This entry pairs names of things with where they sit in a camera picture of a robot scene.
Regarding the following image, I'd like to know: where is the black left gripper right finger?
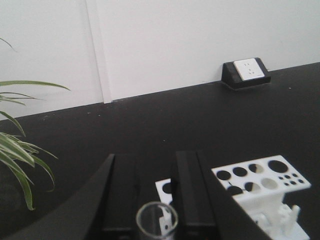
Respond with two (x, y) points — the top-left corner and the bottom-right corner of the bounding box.
(171, 151), (270, 240)

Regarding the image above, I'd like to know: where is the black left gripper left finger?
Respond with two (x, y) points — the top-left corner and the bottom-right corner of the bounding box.
(84, 153), (141, 240)

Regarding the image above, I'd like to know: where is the clear glass test tube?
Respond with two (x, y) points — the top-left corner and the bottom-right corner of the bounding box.
(135, 201), (179, 240)

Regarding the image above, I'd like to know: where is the white test tube rack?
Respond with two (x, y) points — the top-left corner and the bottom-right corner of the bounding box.
(155, 155), (311, 240)

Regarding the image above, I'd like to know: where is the black wall socket box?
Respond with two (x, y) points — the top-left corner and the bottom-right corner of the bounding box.
(221, 57), (271, 90)

